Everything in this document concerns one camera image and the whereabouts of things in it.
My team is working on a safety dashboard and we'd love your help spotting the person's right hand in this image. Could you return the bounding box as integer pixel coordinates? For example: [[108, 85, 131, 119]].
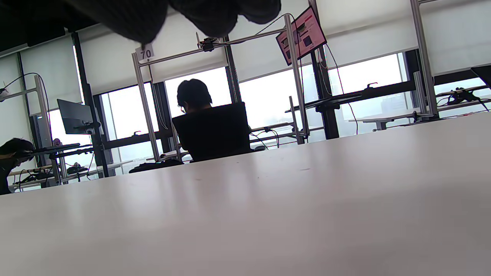
[[65, 0, 282, 45]]

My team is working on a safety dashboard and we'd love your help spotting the white number tag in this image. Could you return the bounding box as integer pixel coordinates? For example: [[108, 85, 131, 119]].
[[135, 43, 155, 64]]

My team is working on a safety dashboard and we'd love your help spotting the black monitor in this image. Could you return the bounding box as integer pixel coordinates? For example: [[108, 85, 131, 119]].
[[57, 99, 101, 135]]

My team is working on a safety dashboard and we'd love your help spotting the black office chair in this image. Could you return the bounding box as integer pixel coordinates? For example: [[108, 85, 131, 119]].
[[171, 102, 265, 163]]

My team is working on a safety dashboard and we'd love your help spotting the black bag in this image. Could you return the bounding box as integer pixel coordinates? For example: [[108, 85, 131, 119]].
[[129, 159, 185, 174]]

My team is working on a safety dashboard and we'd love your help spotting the pink display screen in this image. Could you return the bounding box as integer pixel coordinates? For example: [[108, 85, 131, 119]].
[[275, 6, 327, 66]]

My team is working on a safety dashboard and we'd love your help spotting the black mounted camera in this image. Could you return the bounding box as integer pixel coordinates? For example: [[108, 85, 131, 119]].
[[198, 36, 219, 52]]

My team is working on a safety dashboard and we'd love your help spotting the aluminium frame stand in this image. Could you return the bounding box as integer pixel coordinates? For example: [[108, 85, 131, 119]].
[[410, 0, 440, 119], [132, 0, 311, 161]]

